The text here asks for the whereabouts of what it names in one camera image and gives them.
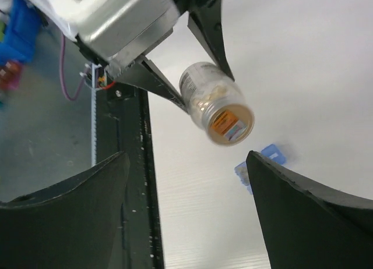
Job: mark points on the clear pill bottle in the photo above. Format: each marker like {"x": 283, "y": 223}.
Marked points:
{"x": 205, "y": 88}

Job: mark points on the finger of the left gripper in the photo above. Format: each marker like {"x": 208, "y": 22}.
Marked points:
{"x": 205, "y": 24}
{"x": 144, "y": 74}

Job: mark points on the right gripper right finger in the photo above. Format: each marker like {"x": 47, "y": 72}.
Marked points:
{"x": 306, "y": 224}

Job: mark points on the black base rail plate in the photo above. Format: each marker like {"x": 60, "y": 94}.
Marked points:
{"x": 123, "y": 124}

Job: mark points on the blue pill organizer box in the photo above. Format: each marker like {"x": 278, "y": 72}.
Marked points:
{"x": 258, "y": 164}

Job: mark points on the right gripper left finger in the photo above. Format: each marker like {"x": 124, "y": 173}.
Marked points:
{"x": 71, "y": 224}

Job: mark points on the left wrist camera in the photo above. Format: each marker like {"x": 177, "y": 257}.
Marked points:
{"x": 117, "y": 31}

